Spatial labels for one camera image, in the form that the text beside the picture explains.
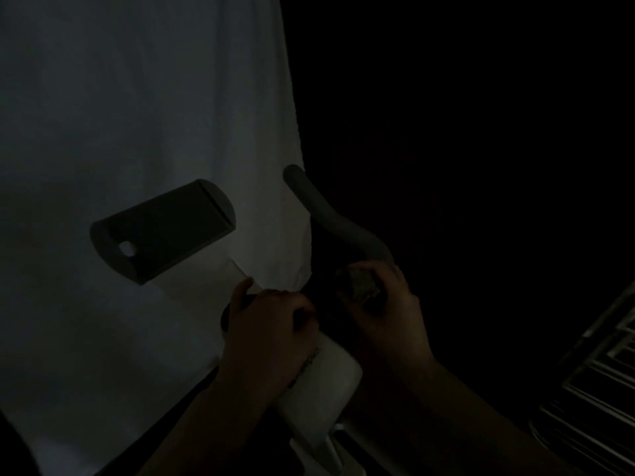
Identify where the person's left hand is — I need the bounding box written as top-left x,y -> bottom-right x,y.
216,277 -> 321,407

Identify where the person's right hand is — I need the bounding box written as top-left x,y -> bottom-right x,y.
339,260 -> 437,377

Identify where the grey cleaning cloth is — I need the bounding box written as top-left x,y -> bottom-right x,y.
335,264 -> 383,305

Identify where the white exercise bike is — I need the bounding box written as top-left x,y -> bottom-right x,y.
89,164 -> 398,476

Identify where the person's right forearm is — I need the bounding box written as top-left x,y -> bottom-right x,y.
392,359 -> 576,476

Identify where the grey white tablet holder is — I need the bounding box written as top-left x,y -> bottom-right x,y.
89,178 -> 237,286

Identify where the metal drying rack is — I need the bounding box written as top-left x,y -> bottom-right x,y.
528,280 -> 635,476

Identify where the white hanging sheet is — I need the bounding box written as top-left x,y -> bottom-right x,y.
0,0 -> 314,476

